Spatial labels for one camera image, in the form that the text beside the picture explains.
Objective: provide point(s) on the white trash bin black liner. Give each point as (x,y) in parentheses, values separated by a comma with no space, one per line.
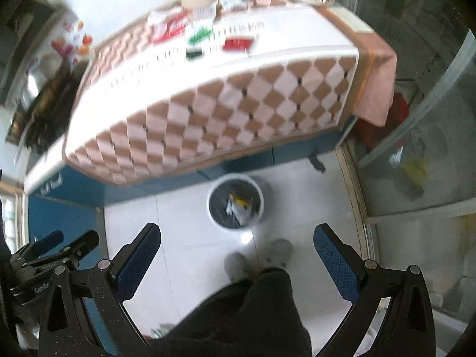
(219,219)

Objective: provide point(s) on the colourful stickers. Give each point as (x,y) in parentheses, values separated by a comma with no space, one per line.
(72,44)

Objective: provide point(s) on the person's black trouser leg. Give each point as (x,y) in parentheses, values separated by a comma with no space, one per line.
(245,319)

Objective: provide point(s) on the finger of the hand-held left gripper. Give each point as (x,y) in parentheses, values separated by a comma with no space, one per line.
(46,241)
(80,244)

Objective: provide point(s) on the red plastic bucket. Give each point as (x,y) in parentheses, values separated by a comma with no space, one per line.
(394,115)

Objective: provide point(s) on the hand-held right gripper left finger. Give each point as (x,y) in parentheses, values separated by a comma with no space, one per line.
(135,267)

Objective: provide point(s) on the pink box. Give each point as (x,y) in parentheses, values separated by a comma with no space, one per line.
(269,0)

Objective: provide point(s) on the black snack packet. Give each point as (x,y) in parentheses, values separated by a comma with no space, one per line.
(194,54)

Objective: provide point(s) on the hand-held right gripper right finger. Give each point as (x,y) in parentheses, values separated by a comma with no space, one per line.
(336,264)

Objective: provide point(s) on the white printed snack packet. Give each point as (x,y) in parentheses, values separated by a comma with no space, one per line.
(204,10)

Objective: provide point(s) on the crumpled wrappers in bin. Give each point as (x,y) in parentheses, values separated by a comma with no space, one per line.
(238,208)

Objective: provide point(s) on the green snack packet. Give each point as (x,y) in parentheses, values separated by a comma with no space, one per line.
(199,35)

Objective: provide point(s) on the glass sliding door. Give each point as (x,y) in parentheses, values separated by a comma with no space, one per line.
(420,126)

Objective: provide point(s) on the pink cloth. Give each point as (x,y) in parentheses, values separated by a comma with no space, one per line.
(375,78)

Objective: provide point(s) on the yellow item behind glass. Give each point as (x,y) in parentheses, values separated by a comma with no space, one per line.
(415,169)

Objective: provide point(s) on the grey slipper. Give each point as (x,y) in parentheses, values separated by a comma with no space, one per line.
(279,252)
(238,266)

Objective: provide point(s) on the checkered brown white tablecloth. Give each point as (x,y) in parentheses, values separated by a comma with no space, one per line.
(208,96)

